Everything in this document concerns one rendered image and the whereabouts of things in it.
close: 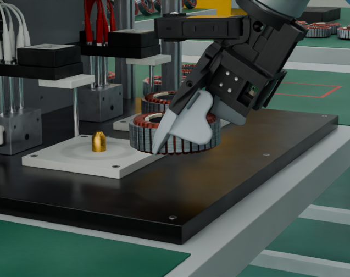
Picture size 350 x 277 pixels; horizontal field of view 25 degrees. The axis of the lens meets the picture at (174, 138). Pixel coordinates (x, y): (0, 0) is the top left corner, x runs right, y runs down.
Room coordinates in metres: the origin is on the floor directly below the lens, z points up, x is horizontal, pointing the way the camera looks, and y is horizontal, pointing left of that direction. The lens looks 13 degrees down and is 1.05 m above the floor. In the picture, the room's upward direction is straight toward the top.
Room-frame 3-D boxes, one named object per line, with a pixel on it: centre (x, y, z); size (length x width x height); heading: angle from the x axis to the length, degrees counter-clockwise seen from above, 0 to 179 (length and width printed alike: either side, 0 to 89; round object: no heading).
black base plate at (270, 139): (1.18, 0.06, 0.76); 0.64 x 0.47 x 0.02; 154
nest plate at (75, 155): (1.07, 0.10, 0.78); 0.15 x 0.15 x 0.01; 64
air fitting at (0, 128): (1.09, 0.24, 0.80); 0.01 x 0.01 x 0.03; 64
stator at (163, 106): (1.28, 0.00, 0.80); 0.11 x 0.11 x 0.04
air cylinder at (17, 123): (1.13, 0.23, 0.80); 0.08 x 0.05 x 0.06; 154
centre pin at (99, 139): (1.07, 0.10, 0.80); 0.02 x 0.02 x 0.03
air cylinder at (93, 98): (1.35, 0.13, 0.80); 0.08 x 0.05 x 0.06; 154
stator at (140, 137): (0.96, 0.00, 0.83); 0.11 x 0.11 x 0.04
